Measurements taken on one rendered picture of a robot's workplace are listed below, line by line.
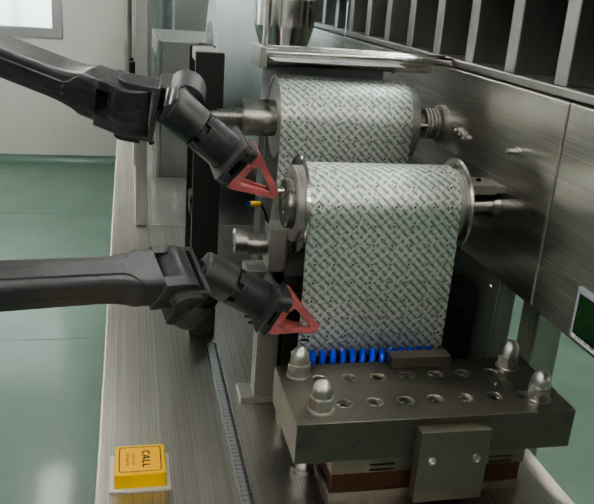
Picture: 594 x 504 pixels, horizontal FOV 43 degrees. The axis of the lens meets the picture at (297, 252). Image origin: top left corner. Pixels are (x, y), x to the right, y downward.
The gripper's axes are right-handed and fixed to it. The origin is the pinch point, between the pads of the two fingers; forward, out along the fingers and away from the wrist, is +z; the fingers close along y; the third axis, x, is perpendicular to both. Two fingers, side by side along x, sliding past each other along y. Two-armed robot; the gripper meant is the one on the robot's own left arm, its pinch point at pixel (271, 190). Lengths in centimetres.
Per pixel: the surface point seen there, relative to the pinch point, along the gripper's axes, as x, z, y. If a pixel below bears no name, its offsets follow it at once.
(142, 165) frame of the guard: -32, 7, -95
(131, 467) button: -38.5, 5.0, 20.2
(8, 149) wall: -200, 23, -539
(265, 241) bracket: -6.9, 5.9, -1.7
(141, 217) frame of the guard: -43, 16, -93
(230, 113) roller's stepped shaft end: 1.9, -5.3, -24.7
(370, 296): -1.3, 20.7, 7.5
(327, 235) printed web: 1.3, 8.7, 6.4
